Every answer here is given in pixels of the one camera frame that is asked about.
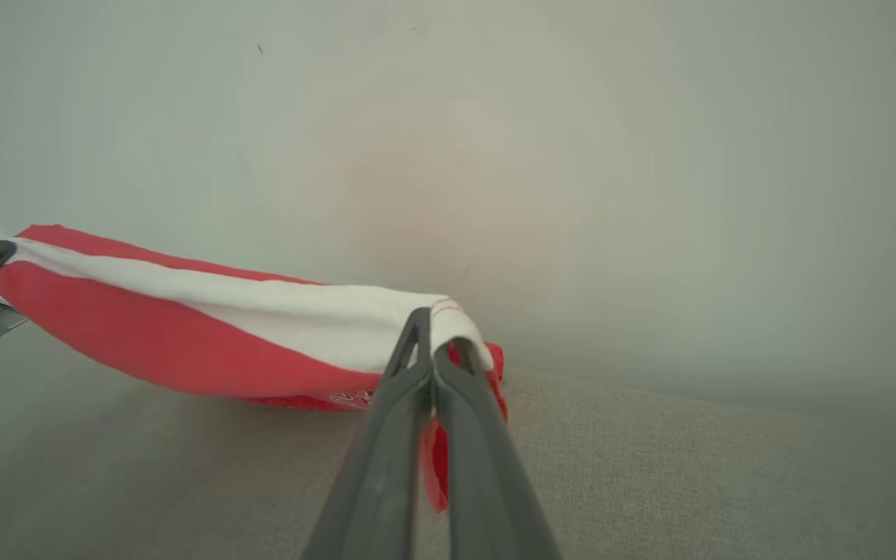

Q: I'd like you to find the red pillow cover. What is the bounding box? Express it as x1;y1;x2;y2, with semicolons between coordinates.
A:
0;224;509;514

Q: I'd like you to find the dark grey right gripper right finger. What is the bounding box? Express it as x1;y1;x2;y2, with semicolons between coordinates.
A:
433;338;562;560

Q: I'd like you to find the grey fabric sofa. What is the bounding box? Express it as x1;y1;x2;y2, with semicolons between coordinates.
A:
0;334;896;560

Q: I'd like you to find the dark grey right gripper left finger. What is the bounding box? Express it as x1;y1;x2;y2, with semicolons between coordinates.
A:
302;307;434;560

